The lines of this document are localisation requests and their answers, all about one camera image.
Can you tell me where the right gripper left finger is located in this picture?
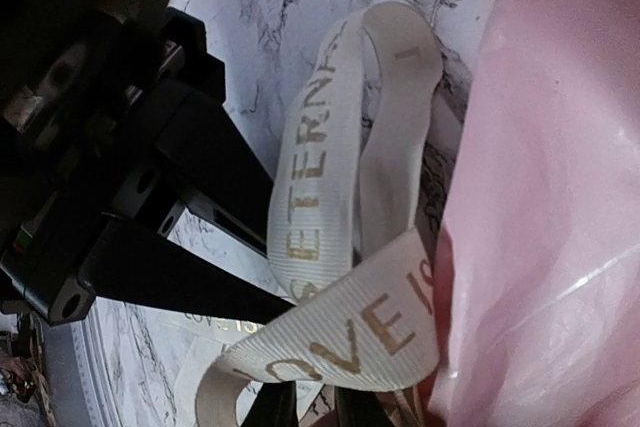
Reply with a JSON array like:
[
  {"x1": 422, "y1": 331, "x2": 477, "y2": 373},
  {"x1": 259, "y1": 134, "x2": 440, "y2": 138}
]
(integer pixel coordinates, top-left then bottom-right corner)
[{"x1": 244, "y1": 382, "x2": 299, "y2": 427}]

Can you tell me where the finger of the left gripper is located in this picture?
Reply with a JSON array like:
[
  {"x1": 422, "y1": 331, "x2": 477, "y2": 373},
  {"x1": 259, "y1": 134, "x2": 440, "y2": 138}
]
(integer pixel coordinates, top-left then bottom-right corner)
[{"x1": 78, "y1": 219, "x2": 293, "y2": 325}]

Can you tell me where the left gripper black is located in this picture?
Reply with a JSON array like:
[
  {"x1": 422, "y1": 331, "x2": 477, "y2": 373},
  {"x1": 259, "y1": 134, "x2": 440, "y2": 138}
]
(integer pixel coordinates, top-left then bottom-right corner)
[{"x1": 1, "y1": 0, "x2": 273, "y2": 325}]

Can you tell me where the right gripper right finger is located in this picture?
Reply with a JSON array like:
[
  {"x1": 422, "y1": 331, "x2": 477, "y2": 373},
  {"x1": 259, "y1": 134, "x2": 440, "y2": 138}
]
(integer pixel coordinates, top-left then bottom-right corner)
[{"x1": 334, "y1": 387, "x2": 393, "y2": 427}]

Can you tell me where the beige rope bundle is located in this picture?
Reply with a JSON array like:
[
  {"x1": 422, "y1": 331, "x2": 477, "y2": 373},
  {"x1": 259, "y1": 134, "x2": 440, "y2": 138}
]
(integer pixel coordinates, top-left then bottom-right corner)
[{"x1": 194, "y1": 0, "x2": 444, "y2": 427}]

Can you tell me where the pink wrapping paper sheet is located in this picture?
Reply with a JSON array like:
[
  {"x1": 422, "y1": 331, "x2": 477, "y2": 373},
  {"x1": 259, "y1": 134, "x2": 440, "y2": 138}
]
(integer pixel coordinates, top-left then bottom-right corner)
[{"x1": 429, "y1": 0, "x2": 639, "y2": 426}]

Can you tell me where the aluminium front rail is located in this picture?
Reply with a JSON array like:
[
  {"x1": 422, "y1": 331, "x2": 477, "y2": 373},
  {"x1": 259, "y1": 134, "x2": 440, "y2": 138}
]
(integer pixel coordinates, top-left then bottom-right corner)
[{"x1": 71, "y1": 314, "x2": 122, "y2": 427}]

